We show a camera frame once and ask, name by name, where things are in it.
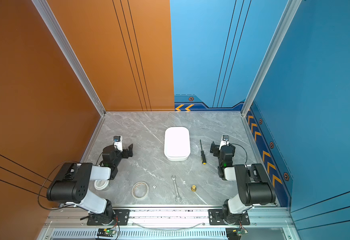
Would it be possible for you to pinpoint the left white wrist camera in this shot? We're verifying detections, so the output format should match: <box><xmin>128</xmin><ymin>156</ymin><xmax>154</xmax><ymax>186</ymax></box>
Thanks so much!
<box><xmin>113</xmin><ymin>136</ymin><xmax>123</xmax><ymax>152</ymax></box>

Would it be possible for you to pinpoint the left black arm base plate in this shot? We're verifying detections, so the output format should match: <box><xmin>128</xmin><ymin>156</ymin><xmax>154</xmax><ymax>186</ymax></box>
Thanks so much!
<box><xmin>87</xmin><ymin>209</ymin><xmax>130</xmax><ymax>227</ymax></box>

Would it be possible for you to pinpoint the white tape roll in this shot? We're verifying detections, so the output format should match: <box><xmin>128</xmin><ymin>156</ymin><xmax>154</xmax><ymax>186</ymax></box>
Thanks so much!
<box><xmin>94</xmin><ymin>180</ymin><xmax>109</xmax><ymax>191</ymax></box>

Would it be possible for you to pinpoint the silver open-end wrench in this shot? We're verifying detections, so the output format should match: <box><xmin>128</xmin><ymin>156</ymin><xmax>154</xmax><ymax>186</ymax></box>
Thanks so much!
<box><xmin>171</xmin><ymin>175</ymin><xmax>182</xmax><ymax>203</ymax></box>

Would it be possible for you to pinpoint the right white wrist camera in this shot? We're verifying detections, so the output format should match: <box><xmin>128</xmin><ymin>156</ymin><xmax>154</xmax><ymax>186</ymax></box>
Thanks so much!
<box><xmin>219</xmin><ymin>135</ymin><xmax>230</xmax><ymax>150</ymax></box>

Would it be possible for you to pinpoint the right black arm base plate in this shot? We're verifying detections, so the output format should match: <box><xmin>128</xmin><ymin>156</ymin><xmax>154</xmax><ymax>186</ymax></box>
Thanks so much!
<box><xmin>208</xmin><ymin>209</ymin><xmax>251</xmax><ymax>226</ymax></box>

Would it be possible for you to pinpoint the right small circuit board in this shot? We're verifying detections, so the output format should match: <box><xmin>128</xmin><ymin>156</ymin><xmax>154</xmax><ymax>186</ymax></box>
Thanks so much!
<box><xmin>226</xmin><ymin>228</ymin><xmax>248</xmax><ymax>240</ymax></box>

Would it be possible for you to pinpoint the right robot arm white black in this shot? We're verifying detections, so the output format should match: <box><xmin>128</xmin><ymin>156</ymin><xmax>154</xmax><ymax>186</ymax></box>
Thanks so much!
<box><xmin>210</xmin><ymin>142</ymin><xmax>277</xmax><ymax>225</ymax></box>

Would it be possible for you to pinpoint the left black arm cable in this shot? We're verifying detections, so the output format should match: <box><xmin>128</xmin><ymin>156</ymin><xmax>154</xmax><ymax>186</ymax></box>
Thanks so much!
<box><xmin>37</xmin><ymin>160</ymin><xmax>81</xmax><ymax>211</ymax></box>

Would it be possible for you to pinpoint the right aluminium corner post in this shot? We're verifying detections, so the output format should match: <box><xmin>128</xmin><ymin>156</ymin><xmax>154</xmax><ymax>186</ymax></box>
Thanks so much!
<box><xmin>241</xmin><ymin>0</ymin><xmax>302</xmax><ymax>117</ymax></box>

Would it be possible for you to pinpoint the left aluminium corner post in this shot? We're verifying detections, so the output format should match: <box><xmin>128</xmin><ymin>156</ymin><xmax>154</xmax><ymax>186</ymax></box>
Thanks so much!
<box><xmin>32</xmin><ymin>0</ymin><xmax>106</xmax><ymax>117</ymax></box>

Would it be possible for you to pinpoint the aluminium front rail frame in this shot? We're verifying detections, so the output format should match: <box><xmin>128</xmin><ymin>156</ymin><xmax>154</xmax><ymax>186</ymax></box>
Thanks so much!
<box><xmin>37</xmin><ymin>205</ymin><xmax>300</xmax><ymax>240</ymax></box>

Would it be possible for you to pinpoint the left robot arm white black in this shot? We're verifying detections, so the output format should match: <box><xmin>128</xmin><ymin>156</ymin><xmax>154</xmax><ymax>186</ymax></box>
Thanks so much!
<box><xmin>46</xmin><ymin>144</ymin><xmax>133</xmax><ymax>226</ymax></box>

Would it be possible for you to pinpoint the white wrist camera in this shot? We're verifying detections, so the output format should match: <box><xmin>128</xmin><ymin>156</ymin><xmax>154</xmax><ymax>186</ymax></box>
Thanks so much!
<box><xmin>113</xmin><ymin>136</ymin><xmax>123</xmax><ymax>152</ymax></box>
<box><xmin>219</xmin><ymin>135</ymin><xmax>230</xmax><ymax>150</ymax></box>

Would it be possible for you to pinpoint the clear tape roll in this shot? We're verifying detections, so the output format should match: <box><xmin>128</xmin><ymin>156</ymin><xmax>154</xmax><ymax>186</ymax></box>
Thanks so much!
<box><xmin>131</xmin><ymin>182</ymin><xmax>149</xmax><ymax>200</ymax></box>

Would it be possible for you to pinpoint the white plastic bin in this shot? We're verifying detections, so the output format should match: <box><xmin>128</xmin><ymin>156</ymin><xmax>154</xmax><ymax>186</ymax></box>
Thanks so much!
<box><xmin>164</xmin><ymin>127</ymin><xmax>191</xmax><ymax>162</ymax></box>

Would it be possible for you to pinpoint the black yellow screwdriver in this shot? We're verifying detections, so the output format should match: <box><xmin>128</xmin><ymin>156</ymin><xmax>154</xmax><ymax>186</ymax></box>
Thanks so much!
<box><xmin>200</xmin><ymin>140</ymin><xmax>207</xmax><ymax>165</ymax></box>

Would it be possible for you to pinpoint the left green circuit board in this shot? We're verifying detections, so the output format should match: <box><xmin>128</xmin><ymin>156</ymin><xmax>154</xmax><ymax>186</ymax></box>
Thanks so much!
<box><xmin>95</xmin><ymin>228</ymin><xmax>118</xmax><ymax>240</ymax></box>

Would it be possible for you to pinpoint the aluminium corner post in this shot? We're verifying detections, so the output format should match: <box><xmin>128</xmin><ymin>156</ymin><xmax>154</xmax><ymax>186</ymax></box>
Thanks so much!
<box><xmin>241</xmin><ymin>0</ymin><xmax>302</xmax><ymax>117</ymax></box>
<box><xmin>32</xmin><ymin>0</ymin><xmax>106</xmax><ymax>117</ymax></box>

